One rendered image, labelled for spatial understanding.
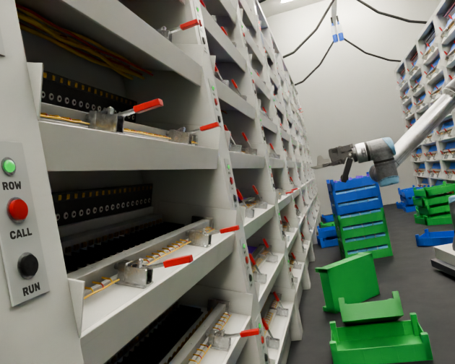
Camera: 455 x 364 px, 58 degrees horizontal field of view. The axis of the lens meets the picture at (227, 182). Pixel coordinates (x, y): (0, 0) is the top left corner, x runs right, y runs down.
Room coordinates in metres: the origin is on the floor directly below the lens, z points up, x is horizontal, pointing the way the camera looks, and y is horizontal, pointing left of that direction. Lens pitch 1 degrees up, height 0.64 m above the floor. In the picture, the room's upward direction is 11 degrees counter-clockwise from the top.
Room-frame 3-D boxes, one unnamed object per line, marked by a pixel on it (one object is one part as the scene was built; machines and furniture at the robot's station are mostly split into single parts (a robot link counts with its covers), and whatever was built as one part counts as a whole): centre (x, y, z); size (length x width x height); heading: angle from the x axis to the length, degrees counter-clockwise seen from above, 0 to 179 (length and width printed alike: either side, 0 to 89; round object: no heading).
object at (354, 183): (2.82, -0.82, 0.52); 0.30 x 0.20 x 0.08; 84
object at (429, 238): (2.79, -1.36, 0.04); 0.30 x 0.20 x 0.08; 45
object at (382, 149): (1.90, -0.71, 0.68); 0.12 x 0.09 x 0.10; 76
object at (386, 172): (1.91, -0.73, 0.57); 0.12 x 0.09 x 0.12; 173
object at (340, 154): (1.94, -0.55, 0.68); 0.12 x 0.08 x 0.09; 76
